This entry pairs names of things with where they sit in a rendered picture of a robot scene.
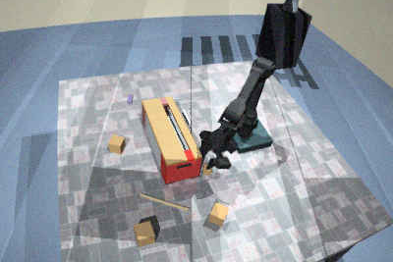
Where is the small purple block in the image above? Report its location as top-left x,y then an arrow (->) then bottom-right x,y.
127,94 -> 133,103

